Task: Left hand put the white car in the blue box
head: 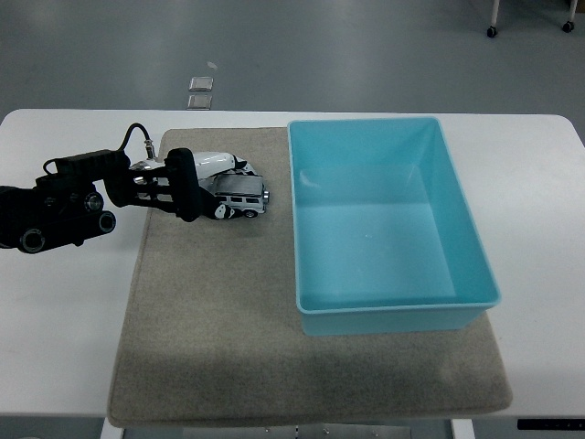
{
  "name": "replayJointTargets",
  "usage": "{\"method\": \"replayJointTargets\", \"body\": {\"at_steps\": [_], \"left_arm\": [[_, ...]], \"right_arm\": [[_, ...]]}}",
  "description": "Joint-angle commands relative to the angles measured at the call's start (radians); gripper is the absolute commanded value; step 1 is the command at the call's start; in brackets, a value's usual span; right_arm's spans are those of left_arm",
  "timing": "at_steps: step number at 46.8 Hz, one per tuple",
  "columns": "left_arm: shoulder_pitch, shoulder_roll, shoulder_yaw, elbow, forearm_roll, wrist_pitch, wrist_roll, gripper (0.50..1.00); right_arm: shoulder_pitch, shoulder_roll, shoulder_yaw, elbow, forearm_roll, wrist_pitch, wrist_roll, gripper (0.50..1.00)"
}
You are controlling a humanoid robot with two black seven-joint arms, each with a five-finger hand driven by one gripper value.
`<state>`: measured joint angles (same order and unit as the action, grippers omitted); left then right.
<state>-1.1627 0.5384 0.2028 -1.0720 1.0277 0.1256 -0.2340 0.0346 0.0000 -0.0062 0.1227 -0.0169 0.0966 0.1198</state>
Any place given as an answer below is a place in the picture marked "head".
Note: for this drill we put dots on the blue plastic box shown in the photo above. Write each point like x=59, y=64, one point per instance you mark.
x=379, y=247

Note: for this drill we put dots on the silver floor outlet plate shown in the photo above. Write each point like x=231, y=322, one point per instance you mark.
x=201, y=83
x=199, y=101

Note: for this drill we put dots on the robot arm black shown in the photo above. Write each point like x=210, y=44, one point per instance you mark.
x=68, y=206

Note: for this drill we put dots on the white cart leg with caster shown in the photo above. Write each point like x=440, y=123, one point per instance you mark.
x=493, y=27
x=568, y=25

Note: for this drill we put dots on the white toy car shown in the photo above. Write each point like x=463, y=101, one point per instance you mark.
x=242, y=191

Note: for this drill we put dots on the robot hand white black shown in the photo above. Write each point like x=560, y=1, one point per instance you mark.
x=210, y=162

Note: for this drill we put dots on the white table leg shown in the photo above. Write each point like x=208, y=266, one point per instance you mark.
x=462, y=431
x=111, y=431

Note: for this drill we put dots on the beige felt mat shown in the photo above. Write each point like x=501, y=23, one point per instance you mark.
x=215, y=297

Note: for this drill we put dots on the black table control panel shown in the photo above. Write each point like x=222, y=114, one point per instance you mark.
x=550, y=424

